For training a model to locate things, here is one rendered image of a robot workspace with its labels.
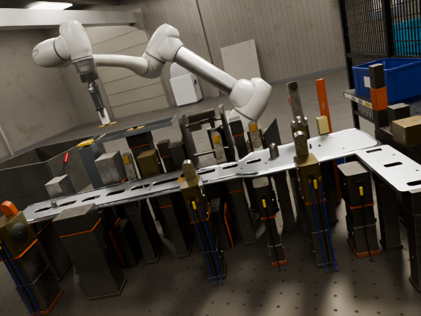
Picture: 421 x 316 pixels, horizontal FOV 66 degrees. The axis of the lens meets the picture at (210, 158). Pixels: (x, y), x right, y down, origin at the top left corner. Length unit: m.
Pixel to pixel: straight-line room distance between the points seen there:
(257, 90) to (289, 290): 1.10
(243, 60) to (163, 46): 8.36
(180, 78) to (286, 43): 3.34
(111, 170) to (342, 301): 0.95
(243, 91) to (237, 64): 8.45
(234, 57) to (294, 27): 1.89
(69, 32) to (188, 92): 8.95
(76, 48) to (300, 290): 1.23
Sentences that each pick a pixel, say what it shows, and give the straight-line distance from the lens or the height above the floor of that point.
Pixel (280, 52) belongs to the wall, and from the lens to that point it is 10.18.
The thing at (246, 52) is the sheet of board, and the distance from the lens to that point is 10.17.
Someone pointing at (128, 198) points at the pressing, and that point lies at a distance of 1.19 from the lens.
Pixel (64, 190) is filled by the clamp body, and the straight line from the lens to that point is 1.53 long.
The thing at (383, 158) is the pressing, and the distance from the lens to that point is 1.02.
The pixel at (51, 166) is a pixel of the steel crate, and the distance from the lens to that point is 3.67.
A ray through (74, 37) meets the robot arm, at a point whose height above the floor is 1.59.
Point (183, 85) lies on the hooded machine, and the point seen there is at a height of 0.65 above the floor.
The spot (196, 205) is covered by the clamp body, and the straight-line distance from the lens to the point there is 0.99.
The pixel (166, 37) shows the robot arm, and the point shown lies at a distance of 1.90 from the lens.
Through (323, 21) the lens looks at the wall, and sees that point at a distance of 10.05.
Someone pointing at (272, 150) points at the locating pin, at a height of 1.03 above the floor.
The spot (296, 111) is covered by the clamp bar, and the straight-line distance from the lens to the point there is 1.28.
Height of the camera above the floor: 1.40
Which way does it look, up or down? 18 degrees down
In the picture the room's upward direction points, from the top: 16 degrees counter-clockwise
